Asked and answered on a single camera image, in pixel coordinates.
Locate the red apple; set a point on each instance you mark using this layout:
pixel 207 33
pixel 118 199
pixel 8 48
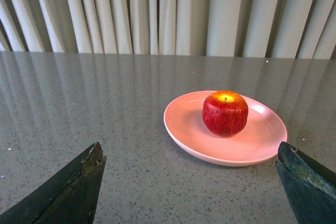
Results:
pixel 225 113

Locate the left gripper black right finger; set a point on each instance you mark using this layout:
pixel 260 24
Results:
pixel 309 186

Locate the pink plate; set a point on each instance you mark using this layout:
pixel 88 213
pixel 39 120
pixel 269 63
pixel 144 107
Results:
pixel 257 142

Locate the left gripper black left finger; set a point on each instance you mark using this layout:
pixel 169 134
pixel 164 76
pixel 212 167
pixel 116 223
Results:
pixel 69 196

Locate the white pleated curtain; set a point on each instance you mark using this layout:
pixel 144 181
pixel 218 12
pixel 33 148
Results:
pixel 303 29

